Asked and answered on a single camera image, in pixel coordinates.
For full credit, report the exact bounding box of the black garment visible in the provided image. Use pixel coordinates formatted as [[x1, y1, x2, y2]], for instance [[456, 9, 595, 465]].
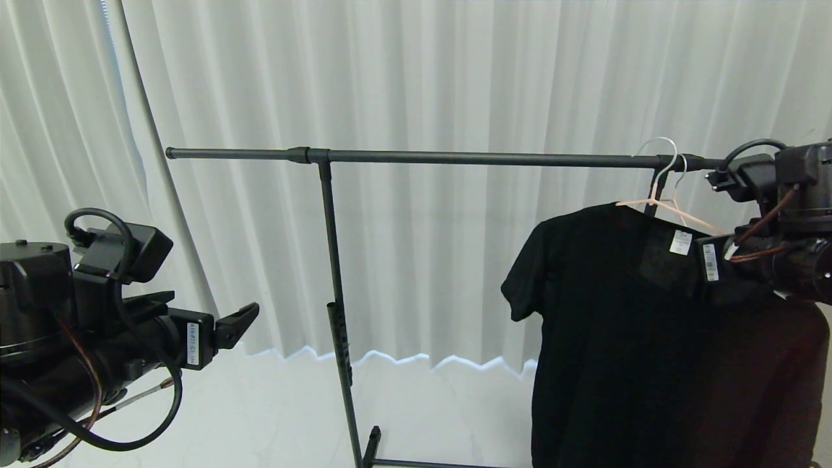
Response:
[[500, 203, 831, 468]]

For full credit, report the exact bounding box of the white curtain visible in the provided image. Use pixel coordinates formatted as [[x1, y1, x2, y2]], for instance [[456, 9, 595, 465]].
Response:
[[0, 0, 832, 381]]

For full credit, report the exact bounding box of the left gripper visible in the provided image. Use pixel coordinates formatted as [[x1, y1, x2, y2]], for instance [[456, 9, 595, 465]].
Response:
[[58, 302, 260, 417]]

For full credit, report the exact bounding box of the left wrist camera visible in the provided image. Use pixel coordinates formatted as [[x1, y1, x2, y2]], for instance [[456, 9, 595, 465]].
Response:
[[71, 222, 175, 332]]

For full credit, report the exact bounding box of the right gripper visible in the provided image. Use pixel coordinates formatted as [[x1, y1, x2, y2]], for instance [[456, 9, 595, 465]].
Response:
[[695, 234, 832, 306]]

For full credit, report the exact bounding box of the black clothes rack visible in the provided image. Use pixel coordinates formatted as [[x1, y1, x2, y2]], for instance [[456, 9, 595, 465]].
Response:
[[165, 146, 727, 468]]

